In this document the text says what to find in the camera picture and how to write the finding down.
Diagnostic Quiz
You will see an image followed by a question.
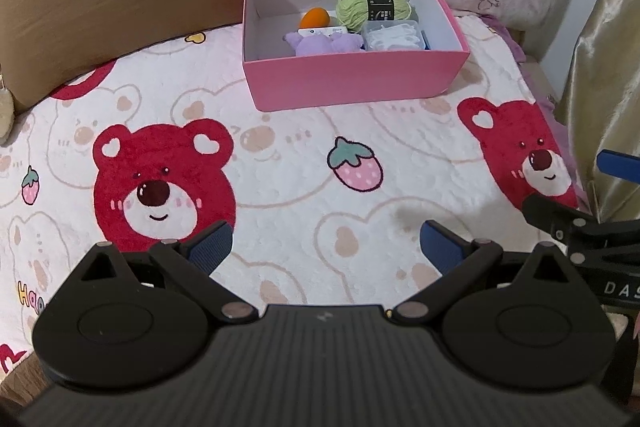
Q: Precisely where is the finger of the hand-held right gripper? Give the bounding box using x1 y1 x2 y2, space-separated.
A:
522 193 640 254
596 150 640 182

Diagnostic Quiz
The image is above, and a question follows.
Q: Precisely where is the pink cardboard box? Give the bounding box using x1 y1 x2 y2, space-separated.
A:
242 0 471 112

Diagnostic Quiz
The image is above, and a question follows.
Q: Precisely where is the white wet wipes pack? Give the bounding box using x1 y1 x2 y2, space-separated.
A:
297 25 348 36

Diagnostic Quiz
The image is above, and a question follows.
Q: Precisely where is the orange makeup sponge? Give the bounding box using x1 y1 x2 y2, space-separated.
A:
299 7 332 29

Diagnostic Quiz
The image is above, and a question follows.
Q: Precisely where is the gold curtain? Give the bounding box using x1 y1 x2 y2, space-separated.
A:
555 0 640 228

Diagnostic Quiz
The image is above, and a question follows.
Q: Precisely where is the clear plastic box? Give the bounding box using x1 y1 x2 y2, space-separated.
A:
361 20 423 52

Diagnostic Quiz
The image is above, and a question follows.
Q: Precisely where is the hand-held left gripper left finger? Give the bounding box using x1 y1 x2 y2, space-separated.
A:
80 221 261 325

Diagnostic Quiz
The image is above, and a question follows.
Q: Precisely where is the bear printed blanket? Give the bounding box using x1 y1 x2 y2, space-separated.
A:
0 14 586 378

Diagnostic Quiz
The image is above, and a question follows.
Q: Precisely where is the cream plush toy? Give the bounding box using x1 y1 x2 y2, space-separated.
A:
0 77 17 145

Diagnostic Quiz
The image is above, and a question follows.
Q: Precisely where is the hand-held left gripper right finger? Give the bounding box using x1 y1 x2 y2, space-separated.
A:
390 221 577 325

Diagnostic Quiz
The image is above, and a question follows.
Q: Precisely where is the purple plush toy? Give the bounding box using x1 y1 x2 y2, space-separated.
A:
283 30 366 58

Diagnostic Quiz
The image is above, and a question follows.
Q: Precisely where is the green yarn ball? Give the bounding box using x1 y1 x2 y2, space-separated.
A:
335 0 415 32

